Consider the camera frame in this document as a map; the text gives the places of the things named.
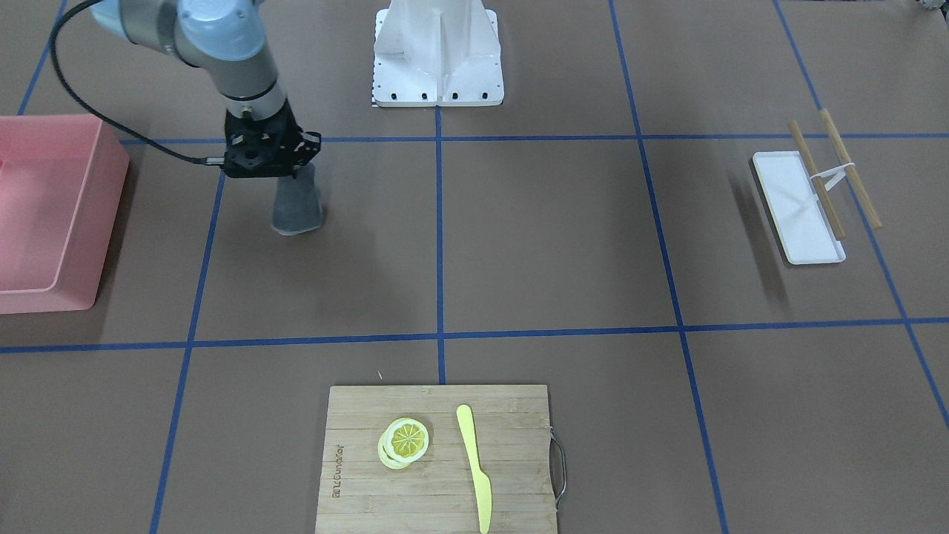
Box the wooden stick outer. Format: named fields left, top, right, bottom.
left=818, top=108, right=882, bottom=230

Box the yellow plastic knife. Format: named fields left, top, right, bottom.
left=455, top=403, right=494, bottom=533

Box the white rectangular tray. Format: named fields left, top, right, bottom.
left=752, top=150, right=845, bottom=265

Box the wooden stick near tray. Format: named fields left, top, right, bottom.
left=787, top=119, right=845, bottom=240

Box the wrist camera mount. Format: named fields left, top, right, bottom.
left=220, top=101, right=322, bottom=179

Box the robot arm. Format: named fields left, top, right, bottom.
left=90, top=1, right=288, bottom=121

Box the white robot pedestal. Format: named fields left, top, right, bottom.
left=371, top=1, right=505, bottom=108

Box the grey microfibre cloth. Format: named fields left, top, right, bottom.
left=271, top=163, right=325, bottom=236

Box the pink plastic bin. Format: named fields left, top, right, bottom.
left=1, top=114, right=130, bottom=314

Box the wooden cutting board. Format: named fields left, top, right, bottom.
left=315, top=385, right=558, bottom=533

